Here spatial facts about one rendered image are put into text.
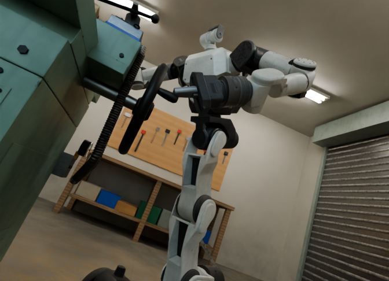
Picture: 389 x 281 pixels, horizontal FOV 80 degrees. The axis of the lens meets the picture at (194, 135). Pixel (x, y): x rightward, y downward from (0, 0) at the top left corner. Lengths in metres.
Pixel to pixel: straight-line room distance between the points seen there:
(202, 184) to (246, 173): 3.16
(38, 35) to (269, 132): 4.33
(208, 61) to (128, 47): 0.52
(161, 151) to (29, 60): 3.48
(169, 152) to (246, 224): 1.76
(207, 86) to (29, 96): 0.39
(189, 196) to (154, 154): 2.78
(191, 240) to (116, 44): 0.86
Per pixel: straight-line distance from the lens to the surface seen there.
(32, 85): 0.50
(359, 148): 4.01
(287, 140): 4.80
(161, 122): 4.01
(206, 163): 1.09
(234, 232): 4.21
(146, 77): 1.39
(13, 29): 0.55
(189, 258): 1.22
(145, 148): 3.90
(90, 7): 0.56
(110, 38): 0.70
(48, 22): 0.57
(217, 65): 1.10
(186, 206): 1.16
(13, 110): 0.49
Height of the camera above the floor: 0.59
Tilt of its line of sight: 17 degrees up
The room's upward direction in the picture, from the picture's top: 22 degrees clockwise
